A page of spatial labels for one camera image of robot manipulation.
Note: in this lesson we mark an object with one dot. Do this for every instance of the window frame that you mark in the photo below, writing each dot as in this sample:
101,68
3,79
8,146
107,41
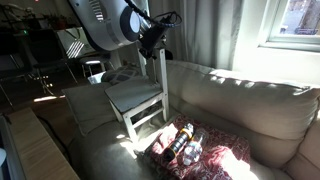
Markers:
291,25

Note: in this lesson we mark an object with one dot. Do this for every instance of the red patterned cloth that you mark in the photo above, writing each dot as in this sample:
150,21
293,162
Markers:
225,156

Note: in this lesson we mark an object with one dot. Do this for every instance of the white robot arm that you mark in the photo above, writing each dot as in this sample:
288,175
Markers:
112,24

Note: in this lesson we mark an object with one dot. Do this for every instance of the wooden side table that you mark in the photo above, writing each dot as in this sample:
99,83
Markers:
40,157

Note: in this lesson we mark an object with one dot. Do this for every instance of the cream sofa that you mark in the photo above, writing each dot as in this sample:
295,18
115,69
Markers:
279,119

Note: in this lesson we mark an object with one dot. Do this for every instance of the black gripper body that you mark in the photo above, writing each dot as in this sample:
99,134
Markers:
153,35

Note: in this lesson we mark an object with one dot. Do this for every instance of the dark office chair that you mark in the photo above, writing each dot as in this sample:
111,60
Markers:
46,49

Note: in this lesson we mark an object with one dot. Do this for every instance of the small white wooden chair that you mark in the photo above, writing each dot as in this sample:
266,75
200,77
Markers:
131,97

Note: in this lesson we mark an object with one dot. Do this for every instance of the black and yellow bottle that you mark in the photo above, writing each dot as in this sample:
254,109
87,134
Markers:
184,135

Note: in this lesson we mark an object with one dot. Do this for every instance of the round stool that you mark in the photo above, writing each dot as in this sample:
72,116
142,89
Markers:
87,62

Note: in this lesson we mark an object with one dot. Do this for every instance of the clear plastic water bottle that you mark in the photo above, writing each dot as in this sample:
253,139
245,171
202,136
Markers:
194,148

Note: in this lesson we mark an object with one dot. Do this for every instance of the white curtain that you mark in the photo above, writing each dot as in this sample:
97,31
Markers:
208,33

